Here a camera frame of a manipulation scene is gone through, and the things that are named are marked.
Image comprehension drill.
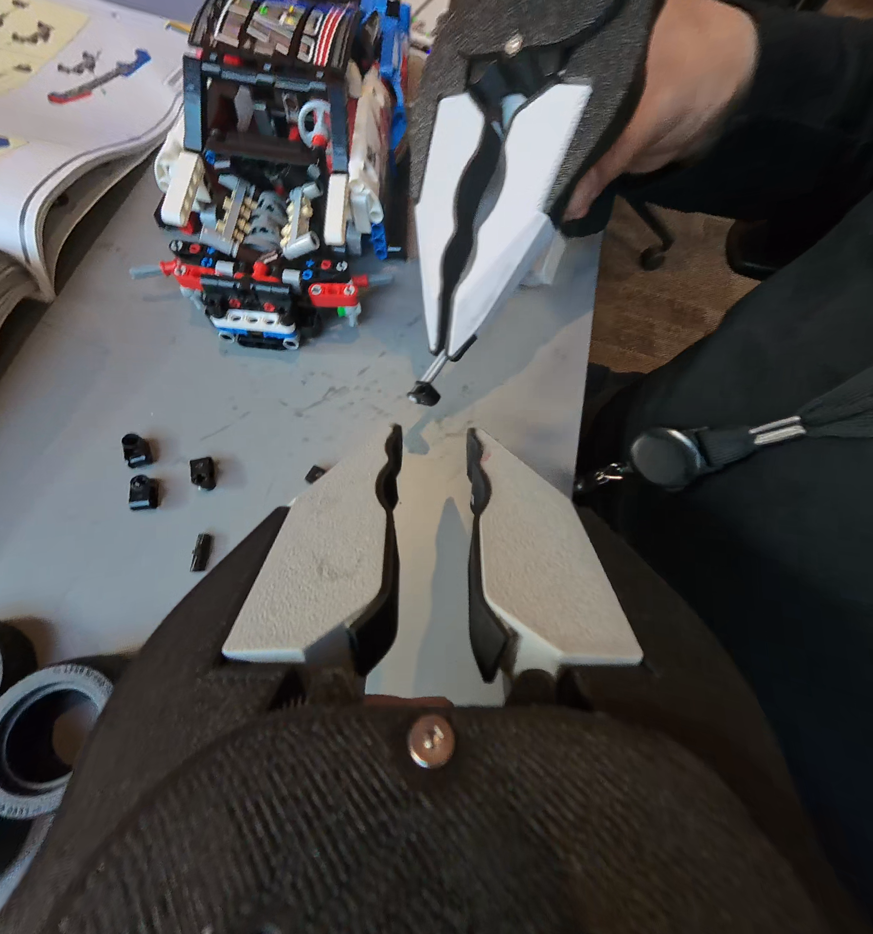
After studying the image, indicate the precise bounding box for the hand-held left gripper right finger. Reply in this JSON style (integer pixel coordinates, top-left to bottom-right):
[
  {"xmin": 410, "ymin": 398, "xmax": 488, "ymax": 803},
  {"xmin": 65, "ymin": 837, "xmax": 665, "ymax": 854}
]
[{"xmin": 465, "ymin": 427, "xmax": 644, "ymax": 685}]

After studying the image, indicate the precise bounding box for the black lanyard badge reel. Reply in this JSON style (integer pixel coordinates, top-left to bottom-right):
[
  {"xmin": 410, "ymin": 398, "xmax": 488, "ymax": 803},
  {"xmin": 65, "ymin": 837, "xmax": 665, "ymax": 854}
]
[{"xmin": 575, "ymin": 350, "xmax": 873, "ymax": 493}]

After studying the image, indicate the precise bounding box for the open instruction booklet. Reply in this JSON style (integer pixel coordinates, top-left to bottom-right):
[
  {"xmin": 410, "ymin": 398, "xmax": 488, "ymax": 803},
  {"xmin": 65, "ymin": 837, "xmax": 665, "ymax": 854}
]
[{"xmin": 0, "ymin": 0, "xmax": 189, "ymax": 413}]

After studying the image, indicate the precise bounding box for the toy brick car model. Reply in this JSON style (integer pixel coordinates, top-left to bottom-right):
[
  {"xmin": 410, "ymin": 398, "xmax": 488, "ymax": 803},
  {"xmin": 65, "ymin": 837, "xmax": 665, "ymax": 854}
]
[{"xmin": 130, "ymin": 0, "xmax": 417, "ymax": 353}]

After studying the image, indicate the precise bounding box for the person's right hand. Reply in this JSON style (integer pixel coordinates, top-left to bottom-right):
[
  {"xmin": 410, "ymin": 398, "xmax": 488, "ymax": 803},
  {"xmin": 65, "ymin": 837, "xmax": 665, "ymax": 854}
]
[{"xmin": 566, "ymin": 0, "xmax": 764, "ymax": 223}]

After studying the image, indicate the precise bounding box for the grey axle with black connector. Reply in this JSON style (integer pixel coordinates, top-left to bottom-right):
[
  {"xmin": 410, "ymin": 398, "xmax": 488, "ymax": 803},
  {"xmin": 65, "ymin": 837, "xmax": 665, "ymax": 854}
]
[{"xmin": 406, "ymin": 352, "xmax": 453, "ymax": 407}]

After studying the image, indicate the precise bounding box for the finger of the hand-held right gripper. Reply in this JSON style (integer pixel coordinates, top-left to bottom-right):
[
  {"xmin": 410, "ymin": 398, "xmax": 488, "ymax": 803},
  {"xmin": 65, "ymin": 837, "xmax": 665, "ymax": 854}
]
[
  {"xmin": 442, "ymin": 84, "xmax": 596, "ymax": 363},
  {"xmin": 414, "ymin": 89, "xmax": 494, "ymax": 359}
]

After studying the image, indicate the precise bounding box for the person's right forearm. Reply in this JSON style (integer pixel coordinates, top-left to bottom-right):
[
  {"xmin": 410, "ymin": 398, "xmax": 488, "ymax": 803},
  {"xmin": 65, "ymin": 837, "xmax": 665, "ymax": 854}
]
[{"xmin": 615, "ymin": 0, "xmax": 873, "ymax": 234}]

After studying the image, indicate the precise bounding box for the person's black clothing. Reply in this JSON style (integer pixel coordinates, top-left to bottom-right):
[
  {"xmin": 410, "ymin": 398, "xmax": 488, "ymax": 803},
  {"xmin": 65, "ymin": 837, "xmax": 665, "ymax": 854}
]
[{"xmin": 575, "ymin": 168, "xmax": 873, "ymax": 934}]

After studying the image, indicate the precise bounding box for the black office chair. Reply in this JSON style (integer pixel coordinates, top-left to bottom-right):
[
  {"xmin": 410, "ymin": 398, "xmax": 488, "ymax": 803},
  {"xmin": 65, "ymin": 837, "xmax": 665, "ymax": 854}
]
[{"xmin": 622, "ymin": 196, "xmax": 784, "ymax": 284}]

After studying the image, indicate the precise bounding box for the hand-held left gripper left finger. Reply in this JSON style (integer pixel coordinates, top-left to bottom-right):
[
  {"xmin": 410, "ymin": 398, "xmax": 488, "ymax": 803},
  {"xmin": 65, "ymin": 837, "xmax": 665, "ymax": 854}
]
[{"xmin": 221, "ymin": 423, "xmax": 404, "ymax": 678}]

